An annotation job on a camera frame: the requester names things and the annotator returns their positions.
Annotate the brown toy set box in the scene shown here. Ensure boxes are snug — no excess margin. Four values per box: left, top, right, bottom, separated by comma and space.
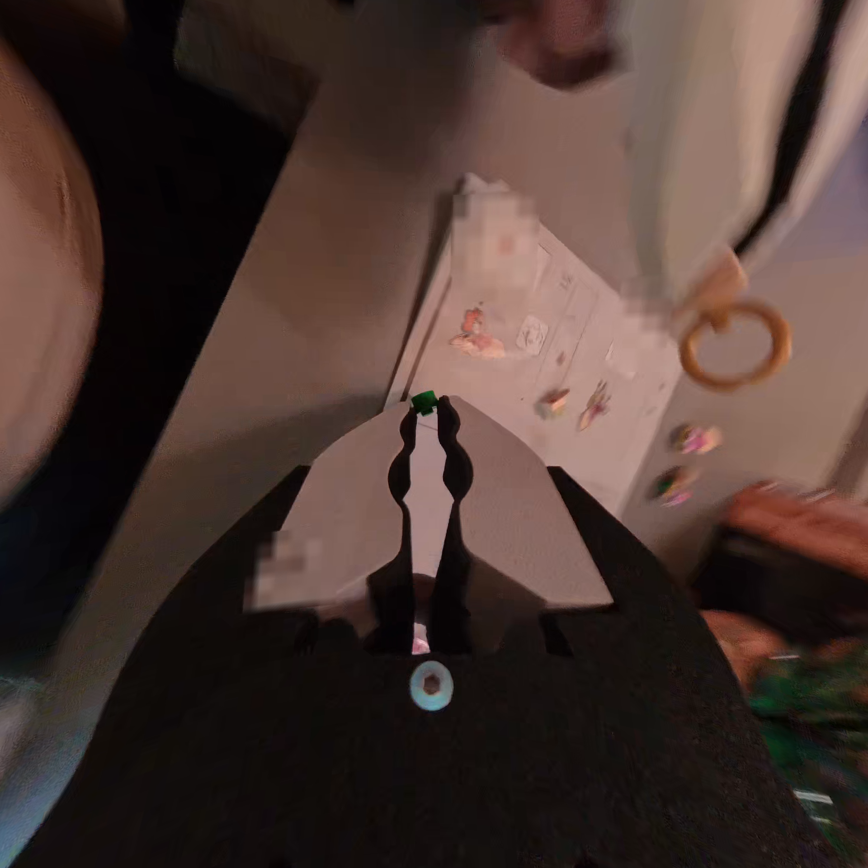
695, 481, 868, 638

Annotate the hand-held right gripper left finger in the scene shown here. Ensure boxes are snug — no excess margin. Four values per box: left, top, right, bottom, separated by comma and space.
280, 409, 418, 633

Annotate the gold ring with peach petal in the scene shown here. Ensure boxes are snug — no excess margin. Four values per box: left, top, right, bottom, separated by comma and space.
671, 251, 794, 393

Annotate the grey desk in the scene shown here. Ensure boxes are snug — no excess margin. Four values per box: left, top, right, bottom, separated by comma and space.
0, 0, 868, 862

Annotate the small pink brick flower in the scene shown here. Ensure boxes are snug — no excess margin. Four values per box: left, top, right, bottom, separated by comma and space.
671, 424, 723, 454
651, 467, 699, 506

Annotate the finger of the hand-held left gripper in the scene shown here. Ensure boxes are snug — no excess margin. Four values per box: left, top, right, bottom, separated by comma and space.
613, 0, 842, 309
736, 0, 868, 270

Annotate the open building instruction booklet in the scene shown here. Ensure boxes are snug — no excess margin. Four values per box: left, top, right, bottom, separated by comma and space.
387, 173, 682, 516

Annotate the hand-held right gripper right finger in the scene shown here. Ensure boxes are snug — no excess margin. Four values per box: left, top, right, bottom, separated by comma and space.
437, 395, 614, 636

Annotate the person's left hand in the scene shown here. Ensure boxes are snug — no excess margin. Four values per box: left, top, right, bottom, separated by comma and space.
498, 0, 628, 90

